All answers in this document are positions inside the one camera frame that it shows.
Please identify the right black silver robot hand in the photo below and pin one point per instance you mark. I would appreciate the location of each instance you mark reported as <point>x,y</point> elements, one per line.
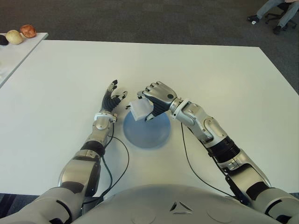
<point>163,95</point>

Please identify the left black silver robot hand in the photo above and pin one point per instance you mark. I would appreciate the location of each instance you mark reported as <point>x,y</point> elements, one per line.
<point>108,102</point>

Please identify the white charger block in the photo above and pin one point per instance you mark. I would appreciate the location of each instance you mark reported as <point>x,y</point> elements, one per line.
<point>141,108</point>

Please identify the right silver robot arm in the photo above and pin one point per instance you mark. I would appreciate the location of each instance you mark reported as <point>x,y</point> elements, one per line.
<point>210,128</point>

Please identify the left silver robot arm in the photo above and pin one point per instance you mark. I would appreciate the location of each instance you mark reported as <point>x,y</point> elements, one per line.
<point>101,127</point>

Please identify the blue round plate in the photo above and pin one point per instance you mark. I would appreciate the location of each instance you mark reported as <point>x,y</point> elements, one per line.
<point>149,135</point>

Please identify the small white table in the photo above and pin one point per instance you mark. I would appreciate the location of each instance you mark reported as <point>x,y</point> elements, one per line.
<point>23,50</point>

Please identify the red-brown round fruit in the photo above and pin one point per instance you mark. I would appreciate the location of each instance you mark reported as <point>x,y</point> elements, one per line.
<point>28,31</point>

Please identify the grey robot torso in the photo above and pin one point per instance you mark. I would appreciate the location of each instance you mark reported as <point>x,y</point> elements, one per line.
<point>151,205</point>

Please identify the beige round fruit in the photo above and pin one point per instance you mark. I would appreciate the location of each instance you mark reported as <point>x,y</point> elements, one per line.
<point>14,37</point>

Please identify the dark black round fruit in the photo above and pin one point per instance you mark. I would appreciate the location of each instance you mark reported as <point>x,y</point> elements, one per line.
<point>3,40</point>

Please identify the seated person in jeans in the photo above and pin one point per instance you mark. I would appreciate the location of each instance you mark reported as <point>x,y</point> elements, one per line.
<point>265,9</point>

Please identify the black office chair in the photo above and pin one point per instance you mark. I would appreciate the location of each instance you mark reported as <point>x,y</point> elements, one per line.
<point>272,16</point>

